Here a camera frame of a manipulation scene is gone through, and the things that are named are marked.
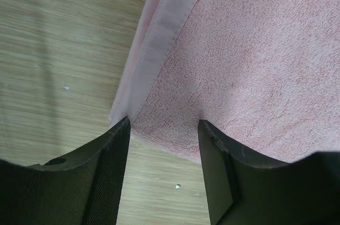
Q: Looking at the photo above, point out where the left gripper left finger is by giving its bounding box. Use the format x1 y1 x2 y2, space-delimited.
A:
1 118 131 224

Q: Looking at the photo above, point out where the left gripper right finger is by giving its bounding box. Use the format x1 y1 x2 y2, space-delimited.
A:
198 120 339 224

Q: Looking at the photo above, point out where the plain pink towel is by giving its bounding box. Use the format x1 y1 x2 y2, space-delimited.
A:
109 0 339 162

